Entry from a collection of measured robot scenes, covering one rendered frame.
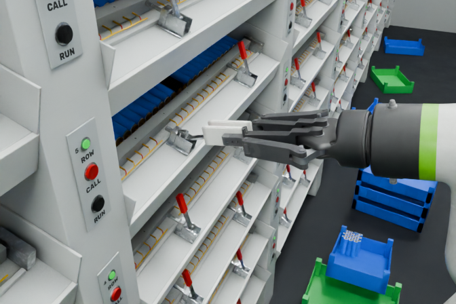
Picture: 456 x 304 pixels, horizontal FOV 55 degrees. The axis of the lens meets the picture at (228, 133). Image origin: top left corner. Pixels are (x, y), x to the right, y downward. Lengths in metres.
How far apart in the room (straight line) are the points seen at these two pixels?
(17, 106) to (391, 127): 0.39
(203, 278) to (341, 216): 1.14
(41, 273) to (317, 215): 1.59
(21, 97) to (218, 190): 0.58
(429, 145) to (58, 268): 0.43
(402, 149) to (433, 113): 0.05
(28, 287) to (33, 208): 0.09
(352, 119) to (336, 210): 1.51
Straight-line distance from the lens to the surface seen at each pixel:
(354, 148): 0.55
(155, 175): 0.64
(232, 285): 1.22
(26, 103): 0.40
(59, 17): 0.41
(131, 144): 0.64
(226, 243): 1.06
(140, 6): 0.62
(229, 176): 0.95
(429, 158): 0.54
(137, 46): 0.56
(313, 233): 1.92
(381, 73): 3.46
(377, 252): 1.89
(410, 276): 1.86
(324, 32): 1.74
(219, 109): 0.80
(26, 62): 0.39
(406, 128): 0.53
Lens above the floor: 1.31
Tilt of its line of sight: 31 degrees down
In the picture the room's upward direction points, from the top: straight up
